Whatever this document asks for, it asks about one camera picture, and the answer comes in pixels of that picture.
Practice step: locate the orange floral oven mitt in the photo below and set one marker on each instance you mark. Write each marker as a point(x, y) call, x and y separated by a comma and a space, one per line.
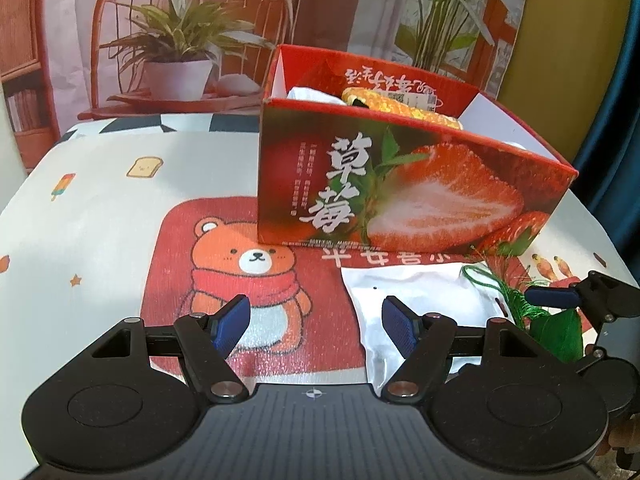
point(400, 107)

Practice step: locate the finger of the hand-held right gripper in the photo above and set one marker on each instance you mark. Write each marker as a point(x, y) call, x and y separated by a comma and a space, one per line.
point(592, 359)
point(550, 295)

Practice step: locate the white sock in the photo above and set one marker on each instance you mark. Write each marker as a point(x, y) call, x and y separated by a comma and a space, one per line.
point(315, 96)

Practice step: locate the red strawberry print cardboard box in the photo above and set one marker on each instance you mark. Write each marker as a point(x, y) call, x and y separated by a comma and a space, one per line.
point(425, 195)

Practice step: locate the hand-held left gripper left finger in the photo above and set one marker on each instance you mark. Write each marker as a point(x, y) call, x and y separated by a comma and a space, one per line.
point(232, 324)

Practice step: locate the white pouch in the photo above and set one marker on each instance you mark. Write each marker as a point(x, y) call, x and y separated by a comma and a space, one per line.
point(430, 305)

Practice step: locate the wooden panel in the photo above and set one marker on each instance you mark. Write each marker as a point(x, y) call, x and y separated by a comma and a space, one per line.
point(565, 60)

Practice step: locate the teal curtain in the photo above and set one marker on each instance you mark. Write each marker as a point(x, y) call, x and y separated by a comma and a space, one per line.
point(615, 135)

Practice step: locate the cartoon print tablecloth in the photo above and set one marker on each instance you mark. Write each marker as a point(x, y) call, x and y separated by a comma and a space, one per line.
point(100, 240)

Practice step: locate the printed room scene backdrop cloth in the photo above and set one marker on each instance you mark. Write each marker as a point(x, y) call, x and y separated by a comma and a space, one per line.
point(150, 35)

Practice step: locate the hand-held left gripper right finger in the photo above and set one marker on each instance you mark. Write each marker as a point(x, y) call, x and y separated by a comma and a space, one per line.
point(400, 325)

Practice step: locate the green tassel ornament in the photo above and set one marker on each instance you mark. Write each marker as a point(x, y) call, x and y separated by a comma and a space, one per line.
point(555, 330)

